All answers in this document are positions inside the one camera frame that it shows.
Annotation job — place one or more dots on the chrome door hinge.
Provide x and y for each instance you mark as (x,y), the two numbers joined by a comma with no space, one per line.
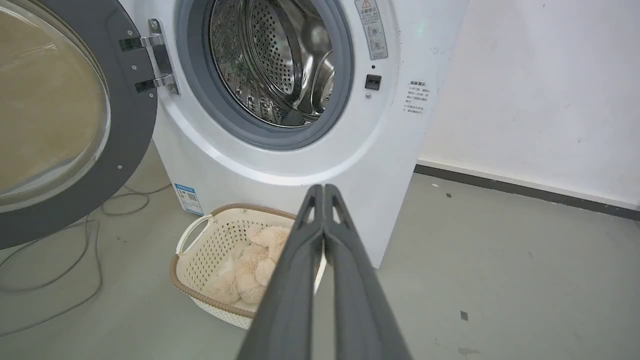
(160,57)

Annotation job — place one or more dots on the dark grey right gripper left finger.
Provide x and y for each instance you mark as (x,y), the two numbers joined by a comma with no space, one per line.
(292,280)

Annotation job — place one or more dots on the grey round washing machine door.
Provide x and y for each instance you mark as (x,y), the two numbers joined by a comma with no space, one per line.
(60,125)

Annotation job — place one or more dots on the white front-load washing machine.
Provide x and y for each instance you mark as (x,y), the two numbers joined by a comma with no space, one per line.
(280,150)

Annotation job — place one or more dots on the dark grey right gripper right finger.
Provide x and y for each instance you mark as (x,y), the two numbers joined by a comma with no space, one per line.
(357,290)

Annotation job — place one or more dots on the cream plastic laundry basket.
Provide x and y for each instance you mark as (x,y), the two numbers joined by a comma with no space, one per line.
(210,250)

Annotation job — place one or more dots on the grey warning label sticker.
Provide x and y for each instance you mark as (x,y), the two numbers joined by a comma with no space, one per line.
(372,27)

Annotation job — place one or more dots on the beige plush toy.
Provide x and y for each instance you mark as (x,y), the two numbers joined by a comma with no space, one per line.
(250,270)

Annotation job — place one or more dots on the blue energy label sticker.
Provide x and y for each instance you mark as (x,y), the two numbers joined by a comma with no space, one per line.
(188,199)

